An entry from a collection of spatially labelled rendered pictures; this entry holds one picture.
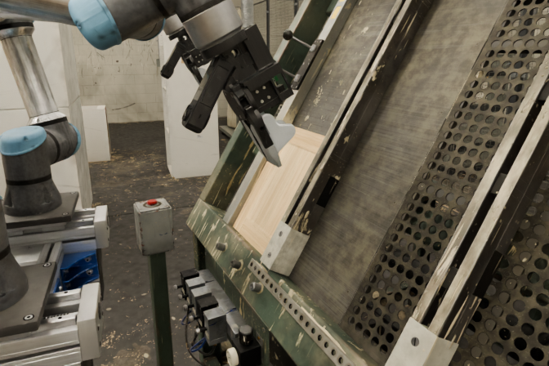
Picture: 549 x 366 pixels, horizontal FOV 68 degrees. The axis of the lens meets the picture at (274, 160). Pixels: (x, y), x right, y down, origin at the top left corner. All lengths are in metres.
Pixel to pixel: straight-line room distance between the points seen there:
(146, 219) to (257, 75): 1.05
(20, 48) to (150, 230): 0.72
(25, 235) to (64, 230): 0.10
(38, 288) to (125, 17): 0.58
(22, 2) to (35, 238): 0.79
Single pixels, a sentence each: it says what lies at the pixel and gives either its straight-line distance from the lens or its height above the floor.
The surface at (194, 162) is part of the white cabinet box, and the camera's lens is 5.04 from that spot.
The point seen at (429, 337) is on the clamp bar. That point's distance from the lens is 0.79.
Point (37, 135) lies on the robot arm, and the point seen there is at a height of 1.26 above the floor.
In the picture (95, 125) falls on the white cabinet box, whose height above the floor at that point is 0.51.
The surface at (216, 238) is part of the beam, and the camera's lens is 1.46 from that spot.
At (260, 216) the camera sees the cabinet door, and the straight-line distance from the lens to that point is 1.35.
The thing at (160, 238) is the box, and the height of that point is 0.81.
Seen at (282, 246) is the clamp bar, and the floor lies 0.98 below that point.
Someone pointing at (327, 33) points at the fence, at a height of 1.55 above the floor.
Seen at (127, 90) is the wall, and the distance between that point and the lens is 9.25.
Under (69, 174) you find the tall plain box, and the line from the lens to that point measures 3.49.
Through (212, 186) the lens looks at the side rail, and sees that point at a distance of 1.65.
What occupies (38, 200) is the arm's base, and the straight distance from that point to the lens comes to 1.34.
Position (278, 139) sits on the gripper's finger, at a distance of 0.62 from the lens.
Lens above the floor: 1.49
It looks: 15 degrees down
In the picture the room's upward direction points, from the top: straight up
